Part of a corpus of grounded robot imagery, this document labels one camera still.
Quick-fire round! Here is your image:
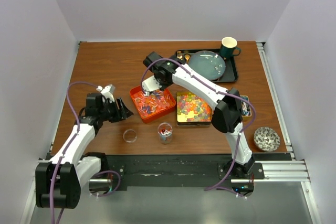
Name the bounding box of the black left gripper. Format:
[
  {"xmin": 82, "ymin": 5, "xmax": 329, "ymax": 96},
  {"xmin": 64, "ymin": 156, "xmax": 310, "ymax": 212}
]
[{"xmin": 99, "ymin": 97, "xmax": 133, "ymax": 123}]

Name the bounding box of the orange box of lollipops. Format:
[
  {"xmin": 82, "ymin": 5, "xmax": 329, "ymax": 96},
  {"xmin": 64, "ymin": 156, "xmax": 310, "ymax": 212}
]
[{"xmin": 130, "ymin": 86, "xmax": 176, "ymax": 124}]

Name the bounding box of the clear glass jar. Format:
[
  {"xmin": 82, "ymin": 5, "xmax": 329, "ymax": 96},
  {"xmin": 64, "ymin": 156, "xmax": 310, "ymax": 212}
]
[{"xmin": 157, "ymin": 122, "xmax": 173, "ymax": 144}]

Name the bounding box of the black tin of star candies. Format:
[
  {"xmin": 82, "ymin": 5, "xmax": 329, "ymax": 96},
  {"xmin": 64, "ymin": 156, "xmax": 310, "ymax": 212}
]
[{"xmin": 176, "ymin": 91, "xmax": 213, "ymax": 127}]

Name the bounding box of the gold tin of lollipops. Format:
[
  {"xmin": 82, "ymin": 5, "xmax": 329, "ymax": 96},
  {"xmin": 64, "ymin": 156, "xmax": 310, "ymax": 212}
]
[{"xmin": 241, "ymin": 102, "xmax": 253, "ymax": 122}]

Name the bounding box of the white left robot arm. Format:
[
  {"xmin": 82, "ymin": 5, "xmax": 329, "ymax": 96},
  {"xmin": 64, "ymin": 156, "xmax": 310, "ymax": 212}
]
[{"xmin": 35, "ymin": 93, "xmax": 133, "ymax": 209}]

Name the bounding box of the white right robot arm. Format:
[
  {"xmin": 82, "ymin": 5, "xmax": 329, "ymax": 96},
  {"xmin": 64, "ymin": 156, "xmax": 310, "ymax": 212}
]
[{"xmin": 141, "ymin": 52, "xmax": 255, "ymax": 178}]

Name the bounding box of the gold fork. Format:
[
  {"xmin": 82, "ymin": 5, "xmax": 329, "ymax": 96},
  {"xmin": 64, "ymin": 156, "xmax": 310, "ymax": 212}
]
[{"xmin": 177, "ymin": 51, "xmax": 183, "ymax": 59}]

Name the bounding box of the clear jar lid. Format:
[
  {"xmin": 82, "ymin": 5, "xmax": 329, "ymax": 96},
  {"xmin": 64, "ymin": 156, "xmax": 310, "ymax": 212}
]
[{"xmin": 123, "ymin": 129, "xmax": 138, "ymax": 144}]

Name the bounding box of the gold spoon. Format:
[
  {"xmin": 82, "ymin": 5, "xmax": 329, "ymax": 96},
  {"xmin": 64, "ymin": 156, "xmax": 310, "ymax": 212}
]
[{"xmin": 184, "ymin": 54, "xmax": 191, "ymax": 63}]

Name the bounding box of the teal ceramic plate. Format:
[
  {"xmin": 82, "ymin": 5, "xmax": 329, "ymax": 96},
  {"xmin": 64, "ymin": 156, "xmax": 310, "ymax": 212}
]
[{"xmin": 187, "ymin": 50, "xmax": 226, "ymax": 81}]

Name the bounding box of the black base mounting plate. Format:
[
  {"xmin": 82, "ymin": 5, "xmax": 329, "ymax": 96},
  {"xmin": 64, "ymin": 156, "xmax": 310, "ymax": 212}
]
[{"xmin": 78, "ymin": 153, "xmax": 292, "ymax": 197}]

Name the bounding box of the black serving tray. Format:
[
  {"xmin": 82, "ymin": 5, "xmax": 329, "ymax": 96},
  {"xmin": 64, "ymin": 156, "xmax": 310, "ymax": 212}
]
[{"xmin": 175, "ymin": 49, "xmax": 238, "ymax": 83}]

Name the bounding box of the dark green mug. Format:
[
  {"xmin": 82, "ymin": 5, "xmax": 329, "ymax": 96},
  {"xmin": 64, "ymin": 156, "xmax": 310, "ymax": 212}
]
[{"xmin": 219, "ymin": 37, "xmax": 241, "ymax": 59}]

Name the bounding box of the patterned small bowl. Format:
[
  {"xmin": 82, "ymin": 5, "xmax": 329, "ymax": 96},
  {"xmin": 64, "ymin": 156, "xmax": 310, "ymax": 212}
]
[{"xmin": 254, "ymin": 127, "xmax": 280, "ymax": 152}]

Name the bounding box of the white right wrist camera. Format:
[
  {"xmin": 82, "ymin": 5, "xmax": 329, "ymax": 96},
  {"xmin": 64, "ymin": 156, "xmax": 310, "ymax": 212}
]
[{"xmin": 141, "ymin": 76, "xmax": 162, "ymax": 97}]

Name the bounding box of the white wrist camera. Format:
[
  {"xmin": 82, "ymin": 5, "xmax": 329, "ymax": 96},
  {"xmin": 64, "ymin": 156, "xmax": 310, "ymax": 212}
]
[
  {"xmin": 96, "ymin": 84, "xmax": 115, "ymax": 103},
  {"xmin": 141, "ymin": 76, "xmax": 162, "ymax": 97}
]

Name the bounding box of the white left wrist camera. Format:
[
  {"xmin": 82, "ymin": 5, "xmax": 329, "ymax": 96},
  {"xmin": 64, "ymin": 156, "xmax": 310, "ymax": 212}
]
[{"xmin": 96, "ymin": 84, "xmax": 115, "ymax": 103}]

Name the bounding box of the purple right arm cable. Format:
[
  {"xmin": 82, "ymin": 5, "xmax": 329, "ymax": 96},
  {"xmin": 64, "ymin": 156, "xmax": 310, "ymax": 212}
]
[{"xmin": 140, "ymin": 58, "xmax": 257, "ymax": 192}]

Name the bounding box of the aluminium frame rail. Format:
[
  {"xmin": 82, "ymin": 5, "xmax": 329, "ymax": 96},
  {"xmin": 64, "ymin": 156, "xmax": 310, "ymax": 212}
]
[{"xmin": 256, "ymin": 41, "xmax": 322, "ymax": 224}]

